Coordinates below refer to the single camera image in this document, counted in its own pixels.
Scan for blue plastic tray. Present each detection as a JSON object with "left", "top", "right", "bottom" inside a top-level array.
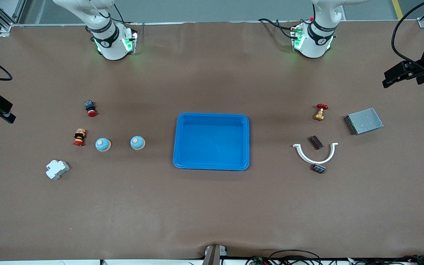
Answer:
[{"left": 173, "top": 112, "right": 250, "bottom": 171}]

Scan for black looped cable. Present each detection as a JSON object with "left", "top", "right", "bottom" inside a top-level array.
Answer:
[{"left": 269, "top": 250, "right": 323, "bottom": 265}]

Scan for red emergency push button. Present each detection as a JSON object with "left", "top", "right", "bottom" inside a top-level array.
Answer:
[{"left": 84, "top": 100, "right": 98, "bottom": 117}]

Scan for brass valve red handle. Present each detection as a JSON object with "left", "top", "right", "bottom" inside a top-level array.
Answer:
[{"left": 313, "top": 103, "right": 329, "bottom": 121}]

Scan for white curved bracket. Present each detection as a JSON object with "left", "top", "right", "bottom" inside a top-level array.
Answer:
[{"left": 293, "top": 143, "right": 339, "bottom": 165}]

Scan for black base cable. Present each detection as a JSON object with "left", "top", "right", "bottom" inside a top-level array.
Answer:
[{"left": 258, "top": 18, "right": 298, "bottom": 39}]

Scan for metal table edge clamp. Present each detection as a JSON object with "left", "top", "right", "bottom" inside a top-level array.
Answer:
[{"left": 202, "top": 244, "right": 228, "bottom": 265}]

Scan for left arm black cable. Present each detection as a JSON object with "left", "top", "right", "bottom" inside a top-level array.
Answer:
[{"left": 392, "top": 0, "right": 424, "bottom": 70}]

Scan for grey metal box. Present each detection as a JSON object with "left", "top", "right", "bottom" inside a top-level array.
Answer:
[{"left": 344, "top": 107, "right": 384, "bottom": 135}]

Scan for blue call bell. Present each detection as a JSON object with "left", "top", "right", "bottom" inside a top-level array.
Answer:
[
  {"left": 130, "top": 135, "right": 146, "bottom": 150},
  {"left": 95, "top": 138, "right": 112, "bottom": 152}
]

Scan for black cable bundle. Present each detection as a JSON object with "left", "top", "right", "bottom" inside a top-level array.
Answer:
[{"left": 344, "top": 255, "right": 424, "bottom": 265}]

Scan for white circuit breaker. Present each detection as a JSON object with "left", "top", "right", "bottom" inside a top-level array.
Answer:
[{"left": 46, "top": 159, "right": 70, "bottom": 180}]

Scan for coloured wire bundle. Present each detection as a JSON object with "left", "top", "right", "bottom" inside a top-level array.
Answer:
[{"left": 245, "top": 256, "right": 271, "bottom": 265}]

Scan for red yellow black button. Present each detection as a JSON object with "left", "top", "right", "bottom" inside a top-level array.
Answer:
[{"left": 73, "top": 128, "right": 87, "bottom": 147}]

